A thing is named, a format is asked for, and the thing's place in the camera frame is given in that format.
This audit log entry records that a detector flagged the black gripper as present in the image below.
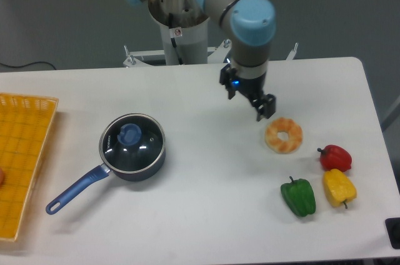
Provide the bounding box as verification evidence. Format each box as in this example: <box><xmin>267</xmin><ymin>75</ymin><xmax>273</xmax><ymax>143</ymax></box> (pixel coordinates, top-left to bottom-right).
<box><xmin>219</xmin><ymin>63</ymin><xmax>276</xmax><ymax>121</ymax></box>

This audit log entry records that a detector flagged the glass pot lid blue knob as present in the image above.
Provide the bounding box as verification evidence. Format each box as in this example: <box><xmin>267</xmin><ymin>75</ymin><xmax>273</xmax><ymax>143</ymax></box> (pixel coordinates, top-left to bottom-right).
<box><xmin>98</xmin><ymin>113</ymin><xmax>166</xmax><ymax>173</ymax></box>

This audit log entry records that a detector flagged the dark blue saucepan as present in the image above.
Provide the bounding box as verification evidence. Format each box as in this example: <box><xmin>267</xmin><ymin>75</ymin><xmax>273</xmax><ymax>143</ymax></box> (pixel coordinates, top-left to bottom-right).
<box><xmin>46</xmin><ymin>159</ymin><xmax>162</xmax><ymax>215</ymax></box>

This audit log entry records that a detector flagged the red bell pepper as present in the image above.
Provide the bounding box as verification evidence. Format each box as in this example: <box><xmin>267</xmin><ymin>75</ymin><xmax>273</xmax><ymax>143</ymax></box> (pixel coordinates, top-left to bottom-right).
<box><xmin>317</xmin><ymin>144</ymin><xmax>353</xmax><ymax>172</ymax></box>

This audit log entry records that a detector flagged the green bell pepper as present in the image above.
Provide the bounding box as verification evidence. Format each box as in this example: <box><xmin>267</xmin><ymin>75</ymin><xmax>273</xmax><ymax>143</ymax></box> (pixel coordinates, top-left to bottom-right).
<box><xmin>280</xmin><ymin>176</ymin><xmax>316</xmax><ymax>218</ymax></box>

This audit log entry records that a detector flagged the yellow bell pepper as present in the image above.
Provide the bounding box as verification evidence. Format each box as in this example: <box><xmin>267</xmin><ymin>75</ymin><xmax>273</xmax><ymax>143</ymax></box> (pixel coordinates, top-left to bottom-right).
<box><xmin>322</xmin><ymin>169</ymin><xmax>357</xmax><ymax>209</ymax></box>

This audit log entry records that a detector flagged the black device at table edge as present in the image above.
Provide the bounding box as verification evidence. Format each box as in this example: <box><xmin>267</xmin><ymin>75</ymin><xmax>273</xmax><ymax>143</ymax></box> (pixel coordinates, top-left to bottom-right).
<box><xmin>385</xmin><ymin>217</ymin><xmax>400</xmax><ymax>249</ymax></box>

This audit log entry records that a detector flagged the yellow plastic basket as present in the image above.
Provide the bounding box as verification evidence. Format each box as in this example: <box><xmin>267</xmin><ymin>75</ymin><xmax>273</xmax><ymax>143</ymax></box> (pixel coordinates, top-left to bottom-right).
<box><xmin>1</xmin><ymin>92</ymin><xmax>59</xmax><ymax>242</ymax></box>

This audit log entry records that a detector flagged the white metal base frame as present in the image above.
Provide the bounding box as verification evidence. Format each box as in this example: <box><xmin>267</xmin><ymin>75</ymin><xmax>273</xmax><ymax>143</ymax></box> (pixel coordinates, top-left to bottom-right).
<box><xmin>122</xmin><ymin>38</ymin><xmax>299</xmax><ymax>68</ymax></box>

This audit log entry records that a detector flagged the ring shaped bread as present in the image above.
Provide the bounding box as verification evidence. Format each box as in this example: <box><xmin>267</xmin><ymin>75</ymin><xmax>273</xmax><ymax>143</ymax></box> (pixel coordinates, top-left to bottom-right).
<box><xmin>264</xmin><ymin>117</ymin><xmax>303</xmax><ymax>154</ymax></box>

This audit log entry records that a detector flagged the black cable on floor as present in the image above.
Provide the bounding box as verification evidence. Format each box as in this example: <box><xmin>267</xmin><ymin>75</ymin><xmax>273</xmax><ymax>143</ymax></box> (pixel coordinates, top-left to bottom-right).
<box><xmin>0</xmin><ymin>61</ymin><xmax>58</xmax><ymax>70</ymax></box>

